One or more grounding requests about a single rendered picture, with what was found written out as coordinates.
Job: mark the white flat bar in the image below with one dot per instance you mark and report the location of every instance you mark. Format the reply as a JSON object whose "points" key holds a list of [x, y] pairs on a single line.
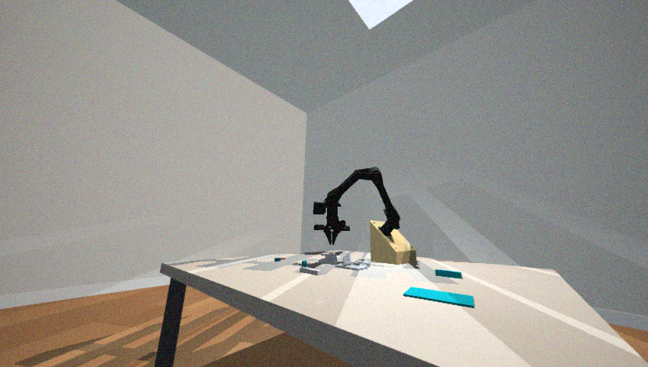
{"points": [[311, 270]]}

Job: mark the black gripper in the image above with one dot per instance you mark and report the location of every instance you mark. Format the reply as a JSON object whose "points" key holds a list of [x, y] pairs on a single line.
{"points": [[327, 229]]}

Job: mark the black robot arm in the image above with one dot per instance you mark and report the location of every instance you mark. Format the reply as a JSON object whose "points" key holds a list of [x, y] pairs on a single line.
{"points": [[331, 201]]}

